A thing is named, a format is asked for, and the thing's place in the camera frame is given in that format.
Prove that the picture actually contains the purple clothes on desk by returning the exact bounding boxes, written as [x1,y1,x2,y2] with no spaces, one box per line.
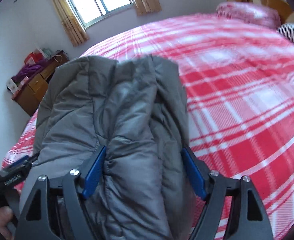
[11,63,46,83]

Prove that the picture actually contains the left yellow curtain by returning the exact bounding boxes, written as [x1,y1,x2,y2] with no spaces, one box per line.
[51,0,89,47]

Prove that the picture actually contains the white box on desk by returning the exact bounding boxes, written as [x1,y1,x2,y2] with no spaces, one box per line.
[6,79,18,94]

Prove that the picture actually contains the wooden desk with drawers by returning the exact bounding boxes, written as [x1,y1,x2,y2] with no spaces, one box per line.
[12,50,69,116]

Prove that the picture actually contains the person's left hand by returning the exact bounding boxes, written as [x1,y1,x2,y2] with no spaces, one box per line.
[0,206,13,240]

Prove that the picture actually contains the red plaid bed sheet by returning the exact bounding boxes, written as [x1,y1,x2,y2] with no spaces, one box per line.
[2,14,294,239]

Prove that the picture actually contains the red box on desk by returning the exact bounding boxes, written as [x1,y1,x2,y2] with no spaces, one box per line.
[24,53,44,65]

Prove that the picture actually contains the grey puffer jacket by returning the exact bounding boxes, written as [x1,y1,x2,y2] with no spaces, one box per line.
[20,55,195,239]

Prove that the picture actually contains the pink folded blanket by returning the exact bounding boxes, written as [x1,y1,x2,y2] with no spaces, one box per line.
[216,2,281,29]

